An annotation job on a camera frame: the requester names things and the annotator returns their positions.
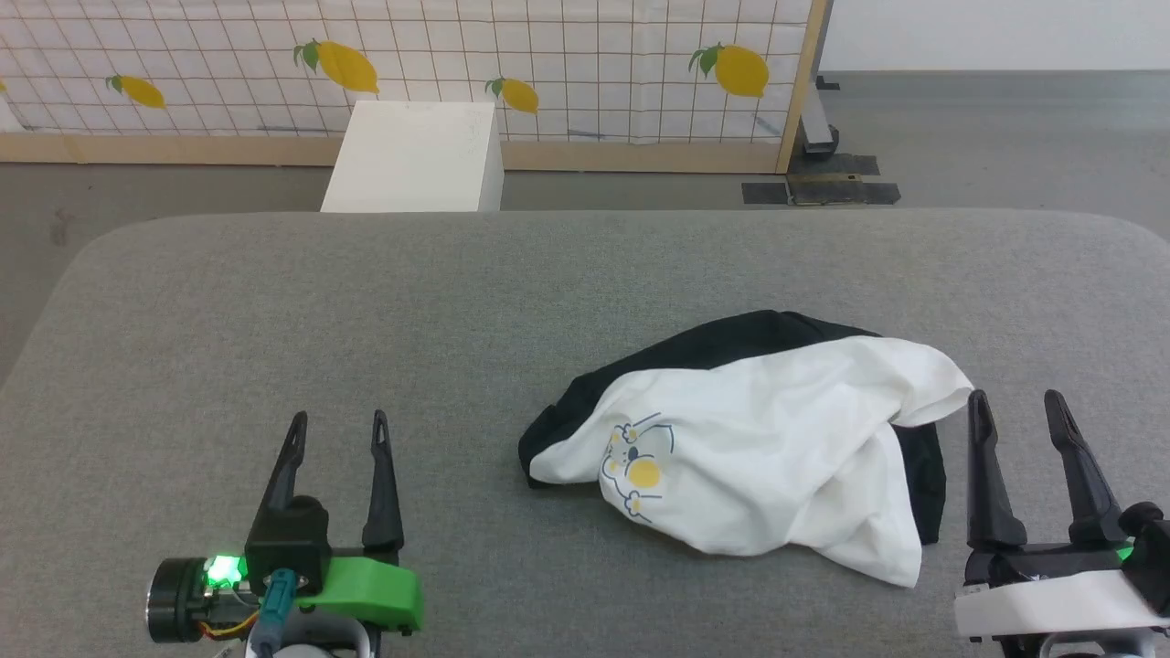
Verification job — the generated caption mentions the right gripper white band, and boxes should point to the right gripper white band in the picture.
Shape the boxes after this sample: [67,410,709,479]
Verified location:
[953,389,1170,652]

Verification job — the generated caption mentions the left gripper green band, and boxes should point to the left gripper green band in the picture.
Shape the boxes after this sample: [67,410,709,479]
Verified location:
[146,409,426,645]

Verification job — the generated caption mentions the white and black cartoon shirt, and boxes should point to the white and black cartoon shirt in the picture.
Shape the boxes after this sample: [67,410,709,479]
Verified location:
[517,310,975,589]

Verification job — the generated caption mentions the grey fabric sofa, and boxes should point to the grey fabric sofa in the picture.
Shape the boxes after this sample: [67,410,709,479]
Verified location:
[0,208,1170,658]

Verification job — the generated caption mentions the white box cabinet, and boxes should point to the white box cabinet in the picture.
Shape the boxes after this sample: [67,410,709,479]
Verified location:
[320,100,505,214]

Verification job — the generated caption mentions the black floor plate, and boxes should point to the black floor plate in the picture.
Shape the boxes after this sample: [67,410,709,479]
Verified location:
[741,154,901,207]

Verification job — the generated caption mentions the grey metal partition foot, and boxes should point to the grey metal partition foot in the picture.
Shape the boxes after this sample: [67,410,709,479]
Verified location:
[801,73,840,156]

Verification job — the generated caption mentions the lemon print partition screen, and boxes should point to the lemon print partition screen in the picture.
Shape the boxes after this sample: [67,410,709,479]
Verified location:
[0,0,831,175]

